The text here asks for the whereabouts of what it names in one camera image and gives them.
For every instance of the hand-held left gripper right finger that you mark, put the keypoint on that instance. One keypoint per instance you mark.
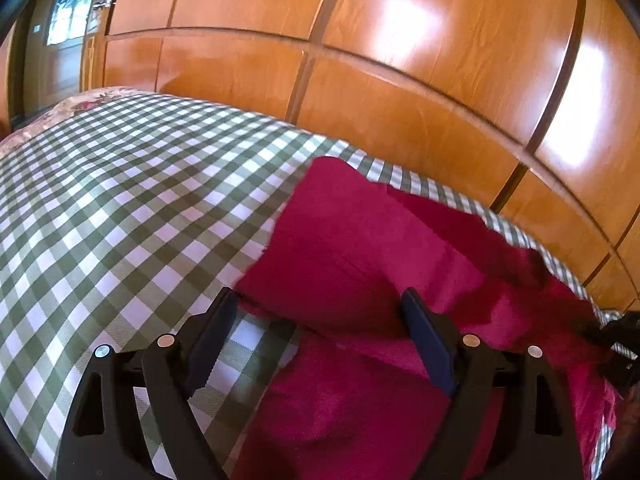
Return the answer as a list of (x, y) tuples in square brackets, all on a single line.
[(430, 340)]

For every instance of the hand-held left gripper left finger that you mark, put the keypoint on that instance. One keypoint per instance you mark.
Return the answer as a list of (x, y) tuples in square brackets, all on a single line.
[(210, 345)]

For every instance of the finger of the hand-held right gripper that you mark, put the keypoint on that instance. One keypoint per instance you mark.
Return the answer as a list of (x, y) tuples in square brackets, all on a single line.
[(622, 375), (620, 330)]

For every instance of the red knit garment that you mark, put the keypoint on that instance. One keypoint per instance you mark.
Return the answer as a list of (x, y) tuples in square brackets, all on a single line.
[(350, 240)]

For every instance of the green checked blanket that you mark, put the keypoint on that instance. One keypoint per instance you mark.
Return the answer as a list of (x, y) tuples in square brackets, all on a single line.
[(125, 200)]

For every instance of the wooden wardrobe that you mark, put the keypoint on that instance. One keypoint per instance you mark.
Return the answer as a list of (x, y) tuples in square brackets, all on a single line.
[(400, 110)]

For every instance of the floral pillow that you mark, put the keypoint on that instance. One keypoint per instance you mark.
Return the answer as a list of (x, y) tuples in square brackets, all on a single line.
[(75, 107)]

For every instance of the wooden door with glass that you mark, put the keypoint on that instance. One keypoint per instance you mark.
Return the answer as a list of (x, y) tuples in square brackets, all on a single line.
[(65, 60)]

